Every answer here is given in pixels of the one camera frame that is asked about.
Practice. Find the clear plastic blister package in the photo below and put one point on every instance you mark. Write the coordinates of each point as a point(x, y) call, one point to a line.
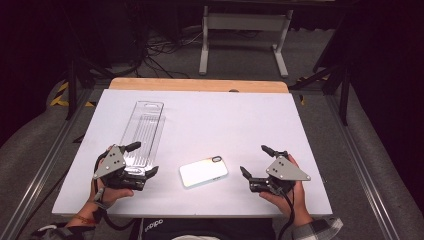
point(145, 131)

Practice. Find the person's right hand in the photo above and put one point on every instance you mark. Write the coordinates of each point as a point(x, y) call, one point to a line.
point(298, 200)

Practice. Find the white table board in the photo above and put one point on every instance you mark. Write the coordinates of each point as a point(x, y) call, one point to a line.
point(216, 123)

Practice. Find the white metal stand frame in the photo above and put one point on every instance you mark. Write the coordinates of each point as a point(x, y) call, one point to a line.
point(245, 22)

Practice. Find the black tripod stand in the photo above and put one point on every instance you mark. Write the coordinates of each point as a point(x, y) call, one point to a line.
point(75, 76)
point(336, 76)

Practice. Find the aluminium floor rail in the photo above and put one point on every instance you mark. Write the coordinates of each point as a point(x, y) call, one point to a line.
point(43, 170)
point(361, 166)

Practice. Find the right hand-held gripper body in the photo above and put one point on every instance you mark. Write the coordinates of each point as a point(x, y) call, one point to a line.
point(285, 170)

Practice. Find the person's black clothing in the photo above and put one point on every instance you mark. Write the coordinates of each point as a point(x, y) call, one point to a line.
point(206, 229)

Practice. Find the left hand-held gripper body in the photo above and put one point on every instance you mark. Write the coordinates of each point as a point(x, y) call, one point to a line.
point(111, 165)

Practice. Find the plaid shirt sleeve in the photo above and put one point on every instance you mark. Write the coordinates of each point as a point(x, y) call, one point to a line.
point(318, 229)

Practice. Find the white phone case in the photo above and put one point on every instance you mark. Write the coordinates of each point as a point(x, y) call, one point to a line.
point(203, 172)

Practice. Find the yellow black floor tape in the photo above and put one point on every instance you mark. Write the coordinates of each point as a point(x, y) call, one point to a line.
point(61, 96)

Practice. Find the person's left hand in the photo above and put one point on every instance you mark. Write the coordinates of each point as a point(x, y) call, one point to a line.
point(111, 195)

